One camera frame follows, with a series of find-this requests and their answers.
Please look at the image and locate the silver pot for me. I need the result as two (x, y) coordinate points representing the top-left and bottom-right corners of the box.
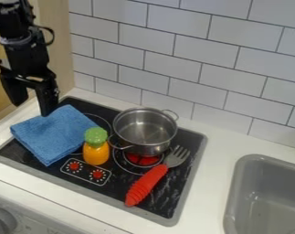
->
(106, 106), (182, 158)

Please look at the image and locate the blue cloth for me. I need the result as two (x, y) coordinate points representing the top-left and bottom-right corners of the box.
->
(9, 103), (101, 168)

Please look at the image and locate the orange toy bottle green cap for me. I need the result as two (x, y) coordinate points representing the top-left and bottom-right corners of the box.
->
(80, 126), (112, 166)

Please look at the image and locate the toy stove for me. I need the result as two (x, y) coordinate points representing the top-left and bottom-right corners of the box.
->
(0, 95), (210, 229)

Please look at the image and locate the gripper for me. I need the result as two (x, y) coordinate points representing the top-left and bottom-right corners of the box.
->
(0, 27), (62, 118)

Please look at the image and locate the red-handled grey toy fork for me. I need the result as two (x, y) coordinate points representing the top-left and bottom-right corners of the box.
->
(123, 144), (193, 208)

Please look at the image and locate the toy sink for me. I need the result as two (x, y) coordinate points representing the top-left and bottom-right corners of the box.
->
(221, 153), (295, 234)

